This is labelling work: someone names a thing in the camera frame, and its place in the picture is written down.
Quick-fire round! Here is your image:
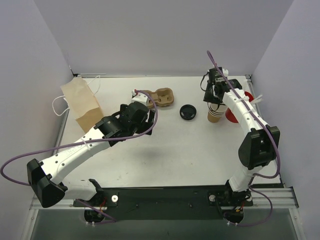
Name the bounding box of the stack of black lids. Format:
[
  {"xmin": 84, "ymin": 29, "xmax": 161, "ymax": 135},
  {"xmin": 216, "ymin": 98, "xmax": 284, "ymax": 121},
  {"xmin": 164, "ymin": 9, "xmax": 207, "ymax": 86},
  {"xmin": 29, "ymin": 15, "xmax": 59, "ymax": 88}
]
[{"xmin": 179, "ymin": 104, "xmax": 197, "ymax": 121}]

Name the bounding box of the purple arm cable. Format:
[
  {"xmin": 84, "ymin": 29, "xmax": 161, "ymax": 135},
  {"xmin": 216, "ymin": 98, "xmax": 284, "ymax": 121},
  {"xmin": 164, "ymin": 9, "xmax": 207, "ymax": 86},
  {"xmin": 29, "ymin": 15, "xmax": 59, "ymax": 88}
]
[
  {"xmin": 206, "ymin": 50, "xmax": 281, "ymax": 179},
  {"xmin": 0, "ymin": 91, "xmax": 159, "ymax": 186}
]

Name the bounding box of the red cylindrical holder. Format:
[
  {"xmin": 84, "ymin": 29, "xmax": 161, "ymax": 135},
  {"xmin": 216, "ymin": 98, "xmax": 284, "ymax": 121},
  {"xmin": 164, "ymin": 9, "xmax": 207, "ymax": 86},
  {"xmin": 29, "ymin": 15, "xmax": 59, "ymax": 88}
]
[{"xmin": 225, "ymin": 91, "xmax": 254, "ymax": 124}]

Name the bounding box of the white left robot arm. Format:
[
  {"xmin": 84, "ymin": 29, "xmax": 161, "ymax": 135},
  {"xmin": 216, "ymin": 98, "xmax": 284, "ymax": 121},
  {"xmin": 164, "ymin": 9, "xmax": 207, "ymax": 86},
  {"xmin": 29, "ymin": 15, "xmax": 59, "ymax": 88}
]
[{"xmin": 27, "ymin": 101, "xmax": 156, "ymax": 208}]

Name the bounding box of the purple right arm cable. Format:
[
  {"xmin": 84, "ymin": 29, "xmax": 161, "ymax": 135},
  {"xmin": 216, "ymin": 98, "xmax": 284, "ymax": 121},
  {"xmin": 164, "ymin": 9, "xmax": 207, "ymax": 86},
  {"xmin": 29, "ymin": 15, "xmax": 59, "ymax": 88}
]
[{"xmin": 206, "ymin": 50, "xmax": 281, "ymax": 179}]

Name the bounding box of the brown pulp cup carrier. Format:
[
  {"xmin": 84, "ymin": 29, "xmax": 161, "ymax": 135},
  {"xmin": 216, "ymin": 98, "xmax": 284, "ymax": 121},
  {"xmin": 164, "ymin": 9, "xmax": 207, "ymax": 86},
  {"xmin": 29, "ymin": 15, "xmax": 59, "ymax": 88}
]
[{"xmin": 142, "ymin": 87, "xmax": 175, "ymax": 109}]

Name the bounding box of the aluminium frame rail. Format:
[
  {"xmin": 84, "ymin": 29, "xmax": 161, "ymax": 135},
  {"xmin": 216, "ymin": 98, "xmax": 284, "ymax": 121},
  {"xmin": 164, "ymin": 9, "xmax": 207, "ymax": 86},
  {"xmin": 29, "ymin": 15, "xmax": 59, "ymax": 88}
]
[{"xmin": 29, "ymin": 187, "xmax": 299, "ymax": 210}]

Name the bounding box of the stack of paper cups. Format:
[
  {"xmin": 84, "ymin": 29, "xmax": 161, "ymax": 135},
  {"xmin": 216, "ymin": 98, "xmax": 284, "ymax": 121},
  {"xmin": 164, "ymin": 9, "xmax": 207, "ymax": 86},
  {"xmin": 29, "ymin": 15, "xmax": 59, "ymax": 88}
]
[{"xmin": 207, "ymin": 102, "xmax": 228, "ymax": 123}]

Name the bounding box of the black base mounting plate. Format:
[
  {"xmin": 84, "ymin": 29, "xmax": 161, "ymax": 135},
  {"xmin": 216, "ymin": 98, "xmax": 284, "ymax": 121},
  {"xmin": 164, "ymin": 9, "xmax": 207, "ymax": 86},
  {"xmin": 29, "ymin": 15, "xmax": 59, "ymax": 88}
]
[{"xmin": 86, "ymin": 185, "xmax": 253, "ymax": 221}]

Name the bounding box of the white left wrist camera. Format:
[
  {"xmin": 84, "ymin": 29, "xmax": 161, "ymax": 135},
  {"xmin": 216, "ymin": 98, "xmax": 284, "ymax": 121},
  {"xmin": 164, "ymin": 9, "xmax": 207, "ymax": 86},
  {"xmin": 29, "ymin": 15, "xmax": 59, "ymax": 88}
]
[{"xmin": 130, "ymin": 89, "xmax": 150, "ymax": 107}]

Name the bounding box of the brown paper bag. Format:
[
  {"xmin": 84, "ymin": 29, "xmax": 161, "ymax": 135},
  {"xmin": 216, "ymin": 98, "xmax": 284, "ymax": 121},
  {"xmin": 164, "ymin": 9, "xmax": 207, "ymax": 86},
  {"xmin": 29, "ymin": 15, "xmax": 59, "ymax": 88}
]
[{"xmin": 51, "ymin": 76, "xmax": 104, "ymax": 133}]

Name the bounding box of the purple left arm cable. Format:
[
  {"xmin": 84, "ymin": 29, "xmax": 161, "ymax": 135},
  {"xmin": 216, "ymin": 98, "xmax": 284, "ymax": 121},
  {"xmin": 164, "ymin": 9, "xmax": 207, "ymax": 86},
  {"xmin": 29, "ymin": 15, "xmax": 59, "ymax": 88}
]
[{"xmin": 0, "ymin": 91, "xmax": 159, "ymax": 186}]

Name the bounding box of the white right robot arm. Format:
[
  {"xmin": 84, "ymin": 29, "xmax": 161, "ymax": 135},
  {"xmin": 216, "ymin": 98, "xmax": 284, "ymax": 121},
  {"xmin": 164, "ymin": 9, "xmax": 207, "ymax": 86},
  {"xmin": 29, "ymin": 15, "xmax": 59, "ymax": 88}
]
[{"xmin": 203, "ymin": 67, "xmax": 280, "ymax": 195}]

